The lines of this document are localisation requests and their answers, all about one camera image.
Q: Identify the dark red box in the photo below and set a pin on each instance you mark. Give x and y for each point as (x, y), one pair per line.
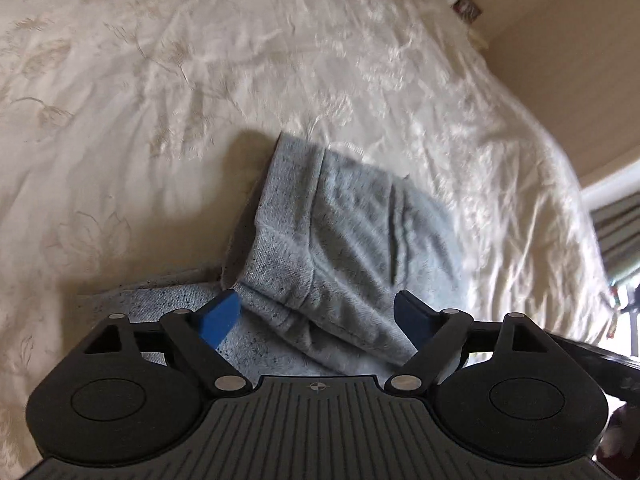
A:
(468, 8)

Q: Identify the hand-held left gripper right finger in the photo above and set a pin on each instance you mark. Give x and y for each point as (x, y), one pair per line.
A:
(409, 312)

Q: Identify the striped curtain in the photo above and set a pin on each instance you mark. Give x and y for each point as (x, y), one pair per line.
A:
(617, 240)

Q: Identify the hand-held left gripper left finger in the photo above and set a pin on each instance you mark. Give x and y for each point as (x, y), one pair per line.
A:
(221, 316)

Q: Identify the cream floral bedspread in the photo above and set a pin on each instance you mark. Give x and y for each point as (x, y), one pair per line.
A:
(175, 85)

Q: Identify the grey speckled pants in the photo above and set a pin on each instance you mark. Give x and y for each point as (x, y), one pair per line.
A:
(340, 260)

